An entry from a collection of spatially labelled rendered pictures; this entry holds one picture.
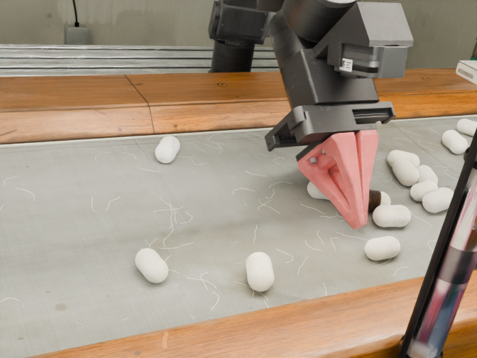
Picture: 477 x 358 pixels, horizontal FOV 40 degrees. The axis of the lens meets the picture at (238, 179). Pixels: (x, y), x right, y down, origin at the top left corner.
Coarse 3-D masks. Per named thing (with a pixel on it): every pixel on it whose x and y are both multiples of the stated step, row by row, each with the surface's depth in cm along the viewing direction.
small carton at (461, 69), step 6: (462, 60) 95; (468, 60) 95; (474, 60) 96; (462, 66) 94; (468, 66) 93; (474, 66) 93; (456, 72) 95; (462, 72) 94; (468, 72) 93; (474, 72) 92; (468, 78) 93; (474, 78) 92
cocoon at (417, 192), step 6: (426, 180) 64; (414, 186) 63; (420, 186) 63; (426, 186) 63; (432, 186) 64; (414, 192) 63; (420, 192) 63; (426, 192) 63; (414, 198) 63; (420, 198) 63
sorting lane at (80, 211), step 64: (384, 128) 79; (448, 128) 83; (0, 192) 54; (64, 192) 56; (128, 192) 57; (192, 192) 59; (256, 192) 61; (0, 256) 47; (64, 256) 48; (128, 256) 49; (192, 256) 50; (320, 256) 53; (0, 320) 41; (64, 320) 42; (128, 320) 43; (192, 320) 44
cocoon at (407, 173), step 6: (396, 162) 67; (402, 162) 66; (408, 162) 66; (396, 168) 67; (402, 168) 66; (408, 168) 65; (414, 168) 65; (396, 174) 66; (402, 174) 65; (408, 174) 65; (414, 174) 65; (402, 180) 66; (408, 180) 65; (414, 180) 65
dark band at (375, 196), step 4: (372, 192) 60; (376, 192) 60; (380, 192) 60; (372, 196) 59; (376, 196) 59; (380, 196) 60; (368, 200) 59; (372, 200) 59; (376, 200) 59; (380, 200) 59; (368, 204) 59; (372, 204) 59; (376, 204) 59; (368, 208) 60; (372, 208) 60
